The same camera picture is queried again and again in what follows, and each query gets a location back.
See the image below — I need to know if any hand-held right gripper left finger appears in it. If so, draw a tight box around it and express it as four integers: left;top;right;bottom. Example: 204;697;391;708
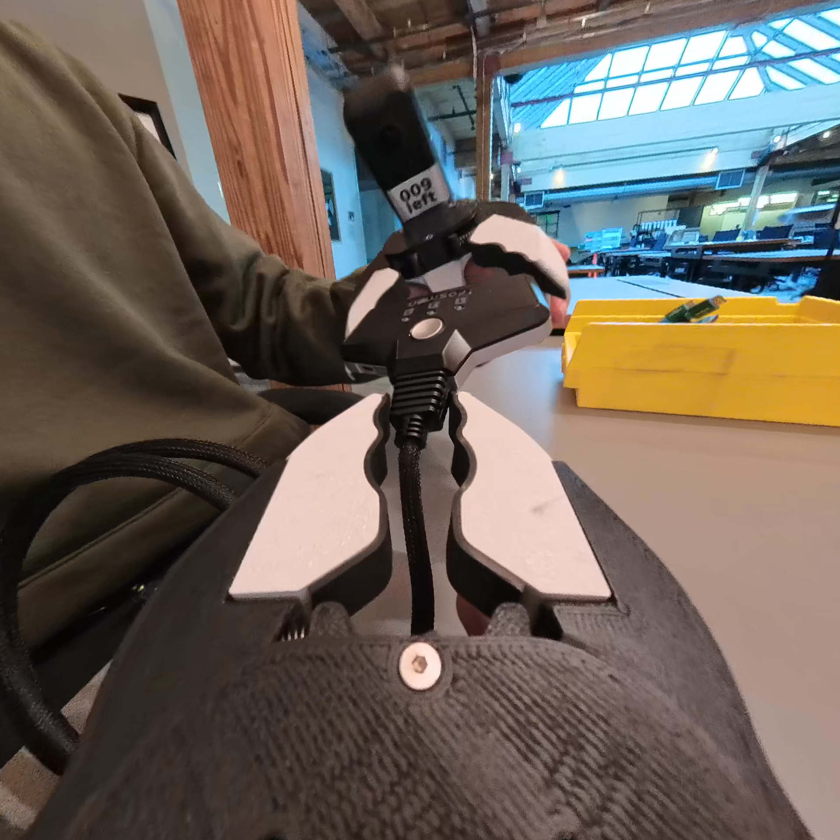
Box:
227;392;395;631

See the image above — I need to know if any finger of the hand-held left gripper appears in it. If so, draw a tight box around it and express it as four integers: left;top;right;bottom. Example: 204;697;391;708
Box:
467;214;572;301
343;264;403;344

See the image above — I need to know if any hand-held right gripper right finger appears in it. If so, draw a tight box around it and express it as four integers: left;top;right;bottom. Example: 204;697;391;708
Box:
445;391;614;627

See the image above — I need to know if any black braided cable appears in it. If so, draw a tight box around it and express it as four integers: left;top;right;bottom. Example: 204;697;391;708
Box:
0;420;454;778

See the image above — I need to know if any yellow plastic bin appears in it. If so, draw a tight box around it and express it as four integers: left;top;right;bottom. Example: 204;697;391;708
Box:
562;294;840;429

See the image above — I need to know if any person's left forearm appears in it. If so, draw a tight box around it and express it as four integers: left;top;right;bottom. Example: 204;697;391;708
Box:
217;217;370;389

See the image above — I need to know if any grey desk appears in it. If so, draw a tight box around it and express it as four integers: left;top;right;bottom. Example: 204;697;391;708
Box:
387;338;840;840

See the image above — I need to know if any person's left hand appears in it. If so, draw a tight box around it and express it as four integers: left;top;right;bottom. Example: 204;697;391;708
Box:
548;239;574;329

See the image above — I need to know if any row of background desks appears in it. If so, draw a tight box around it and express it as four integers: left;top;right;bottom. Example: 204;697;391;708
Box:
570;222;840;299

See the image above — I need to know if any skylight window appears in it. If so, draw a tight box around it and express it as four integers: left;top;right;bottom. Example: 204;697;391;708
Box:
511;7;840;130

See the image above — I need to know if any person's torso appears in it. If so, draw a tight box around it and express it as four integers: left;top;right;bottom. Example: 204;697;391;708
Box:
0;20;316;657

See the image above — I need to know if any dark wall frame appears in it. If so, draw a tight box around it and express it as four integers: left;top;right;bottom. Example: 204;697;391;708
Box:
321;168;343;243

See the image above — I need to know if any thin wooden post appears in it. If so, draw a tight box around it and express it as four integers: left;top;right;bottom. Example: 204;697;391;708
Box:
475;56;504;202

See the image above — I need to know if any green cable plug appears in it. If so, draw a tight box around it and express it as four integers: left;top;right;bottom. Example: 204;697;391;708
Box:
661;295;727;324

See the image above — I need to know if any black picture frame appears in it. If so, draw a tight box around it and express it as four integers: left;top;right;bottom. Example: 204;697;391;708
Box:
118;94;178;160

